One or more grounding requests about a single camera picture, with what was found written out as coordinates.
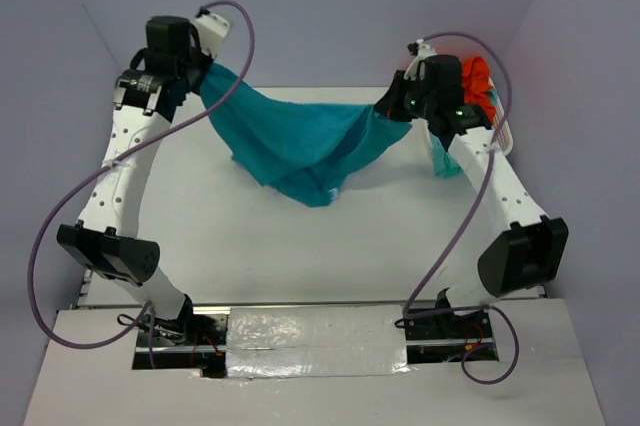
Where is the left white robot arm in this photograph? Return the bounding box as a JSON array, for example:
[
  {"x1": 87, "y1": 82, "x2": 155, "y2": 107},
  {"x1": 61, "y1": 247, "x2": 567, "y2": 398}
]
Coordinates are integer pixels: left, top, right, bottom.
[{"x1": 56, "y1": 11, "x2": 232, "y2": 345}]

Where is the orange t-shirt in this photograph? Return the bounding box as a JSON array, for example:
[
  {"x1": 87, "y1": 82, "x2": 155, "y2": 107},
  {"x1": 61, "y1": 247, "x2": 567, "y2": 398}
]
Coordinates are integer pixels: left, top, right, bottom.
[{"x1": 462, "y1": 56, "x2": 496, "y2": 121}]

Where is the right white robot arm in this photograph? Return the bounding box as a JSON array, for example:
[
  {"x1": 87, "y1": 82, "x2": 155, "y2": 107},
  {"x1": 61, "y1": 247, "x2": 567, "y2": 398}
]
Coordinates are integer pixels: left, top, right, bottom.
[{"x1": 377, "y1": 44, "x2": 569, "y2": 337}]

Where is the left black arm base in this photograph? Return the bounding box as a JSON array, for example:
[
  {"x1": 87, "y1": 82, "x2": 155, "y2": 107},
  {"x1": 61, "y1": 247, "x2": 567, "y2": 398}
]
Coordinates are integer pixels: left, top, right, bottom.
[{"x1": 132, "y1": 314, "x2": 229, "y2": 379}]

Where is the teal t-shirt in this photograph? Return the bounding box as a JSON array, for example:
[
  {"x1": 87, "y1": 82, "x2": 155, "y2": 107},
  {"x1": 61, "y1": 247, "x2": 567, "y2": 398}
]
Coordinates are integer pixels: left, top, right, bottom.
[{"x1": 198, "y1": 61, "x2": 414, "y2": 209}]

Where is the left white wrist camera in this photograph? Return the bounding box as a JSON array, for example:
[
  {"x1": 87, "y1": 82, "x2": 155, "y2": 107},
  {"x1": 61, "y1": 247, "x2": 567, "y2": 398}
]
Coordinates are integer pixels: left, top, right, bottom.
[{"x1": 192, "y1": 8, "x2": 234, "y2": 59}]

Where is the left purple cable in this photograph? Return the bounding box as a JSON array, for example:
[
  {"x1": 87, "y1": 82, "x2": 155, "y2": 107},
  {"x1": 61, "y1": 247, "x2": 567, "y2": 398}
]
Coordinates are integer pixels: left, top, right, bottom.
[{"x1": 27, "y1": 0, "x2": 256, "y2": 367}]

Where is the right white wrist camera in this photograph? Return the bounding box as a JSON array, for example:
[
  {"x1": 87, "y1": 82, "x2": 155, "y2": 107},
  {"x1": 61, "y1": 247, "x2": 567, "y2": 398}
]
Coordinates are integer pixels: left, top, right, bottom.
[{"x1": 404, "y1": 39, "x2": 437, "y2": 80}]

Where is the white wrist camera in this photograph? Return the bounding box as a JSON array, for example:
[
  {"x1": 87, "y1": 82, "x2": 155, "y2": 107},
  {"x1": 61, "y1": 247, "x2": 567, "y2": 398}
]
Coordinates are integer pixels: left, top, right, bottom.
[
  {"x1": 192, "y1": 8, "x2": 234, "y2": 59},
  {"x1": 404, "y1": 39, "x2": 437, "y2": 80}
]

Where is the light turquoise t-shirt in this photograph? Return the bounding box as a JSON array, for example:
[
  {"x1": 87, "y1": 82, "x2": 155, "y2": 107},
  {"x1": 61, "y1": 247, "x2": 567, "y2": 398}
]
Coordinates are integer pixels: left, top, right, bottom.
[{"x1": 427, "y1": 130, "x2": 463, "y2": 179}]

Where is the white plastic basket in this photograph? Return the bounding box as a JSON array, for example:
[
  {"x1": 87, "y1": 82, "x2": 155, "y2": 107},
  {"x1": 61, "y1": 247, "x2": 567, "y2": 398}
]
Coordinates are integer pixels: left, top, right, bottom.
[{"x1": 485, "y1": 78, "x2": 514, "y2": 156}]

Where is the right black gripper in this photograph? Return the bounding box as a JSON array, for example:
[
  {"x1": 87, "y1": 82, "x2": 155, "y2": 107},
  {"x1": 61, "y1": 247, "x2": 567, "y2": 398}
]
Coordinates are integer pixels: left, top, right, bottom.
[{"x1": 375, "y1": 69, "x2": 437, "y2": 122}]

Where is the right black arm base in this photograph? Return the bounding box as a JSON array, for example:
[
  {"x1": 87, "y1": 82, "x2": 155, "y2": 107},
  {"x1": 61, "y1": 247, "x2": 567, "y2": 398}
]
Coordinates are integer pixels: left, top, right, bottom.
[{"x1": 394, "y1": 311, "x2": 498, "y2": 365}]

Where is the silver foil tape sheet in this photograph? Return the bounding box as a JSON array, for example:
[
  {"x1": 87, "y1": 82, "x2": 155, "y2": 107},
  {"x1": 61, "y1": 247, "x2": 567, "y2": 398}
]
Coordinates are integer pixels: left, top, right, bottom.
[{"x1": 225, "y1": 305, "x2": 409, "y2": 379}]

